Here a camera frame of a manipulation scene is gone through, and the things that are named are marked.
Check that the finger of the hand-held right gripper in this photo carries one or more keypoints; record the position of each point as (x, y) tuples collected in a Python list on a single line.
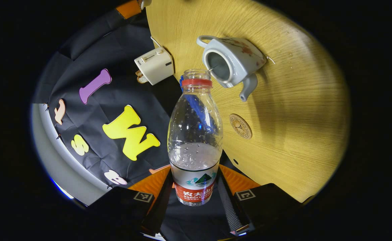
[(129, 9)]

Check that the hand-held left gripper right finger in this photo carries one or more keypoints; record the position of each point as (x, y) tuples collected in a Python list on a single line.
[(227, 206)]

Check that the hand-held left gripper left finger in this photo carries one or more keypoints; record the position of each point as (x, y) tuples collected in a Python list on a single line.
[(159, 207)]

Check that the pale grey teacup lid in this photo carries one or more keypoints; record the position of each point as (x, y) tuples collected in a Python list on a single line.
[(145, 3)]

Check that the clear plastic water bottle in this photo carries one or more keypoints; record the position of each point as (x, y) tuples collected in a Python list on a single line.
[(195, 144)]

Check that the round wooden coaster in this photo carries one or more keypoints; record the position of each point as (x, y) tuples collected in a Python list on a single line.
[(240, 126)]

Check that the pale grey ceramic teacup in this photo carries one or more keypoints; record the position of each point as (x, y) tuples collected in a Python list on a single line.
[(243, 60)]

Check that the white toaster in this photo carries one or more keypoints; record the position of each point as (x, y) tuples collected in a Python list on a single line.
[(155, 65)]

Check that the black backdrop cloth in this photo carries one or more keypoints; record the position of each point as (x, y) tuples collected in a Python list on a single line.
[(82, 60)]

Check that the toast slice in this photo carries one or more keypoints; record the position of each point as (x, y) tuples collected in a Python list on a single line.
[(141, 77)]

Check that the blue towel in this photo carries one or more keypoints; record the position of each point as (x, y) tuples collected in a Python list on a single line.
[(196, 110)]

